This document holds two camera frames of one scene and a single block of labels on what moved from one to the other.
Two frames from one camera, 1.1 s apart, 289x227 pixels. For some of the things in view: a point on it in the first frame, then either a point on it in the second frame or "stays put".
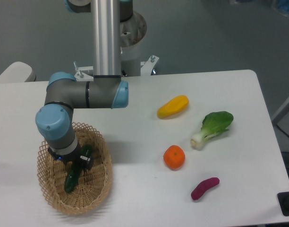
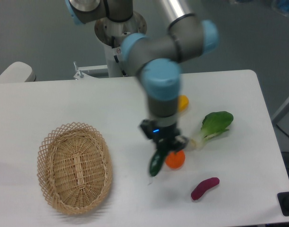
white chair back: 17,72 stays put
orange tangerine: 174,157 stays put
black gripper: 73,156 → 163,135
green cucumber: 86,152 → 157,161
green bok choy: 213,124 stays put
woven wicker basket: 93,186 stays put
